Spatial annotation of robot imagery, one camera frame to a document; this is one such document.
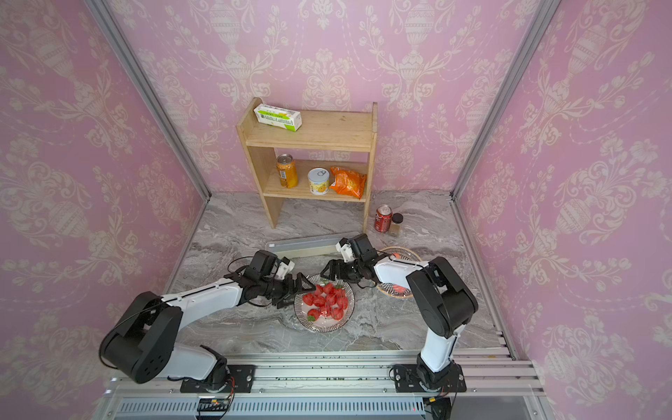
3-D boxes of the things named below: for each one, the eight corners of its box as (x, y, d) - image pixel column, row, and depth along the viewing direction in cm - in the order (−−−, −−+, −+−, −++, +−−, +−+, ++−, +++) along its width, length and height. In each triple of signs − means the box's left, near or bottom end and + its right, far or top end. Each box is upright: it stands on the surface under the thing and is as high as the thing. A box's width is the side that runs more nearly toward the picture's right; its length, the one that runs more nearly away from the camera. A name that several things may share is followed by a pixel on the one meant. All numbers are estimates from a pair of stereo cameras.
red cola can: (374, 234, 109) (377, 215, 100) (373, 223, 113) (376, 204, 104) (388, 234, 109) (392, 215, 100) (387, 223, 113) (391, 204, 104)
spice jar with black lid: (389, 239, 108) (393, 223, 99) (388, 228, 111) (391, 212, 103) (399, 239, 108) (404, 223, 99) (397, 228, 111) (402, 212, 103)
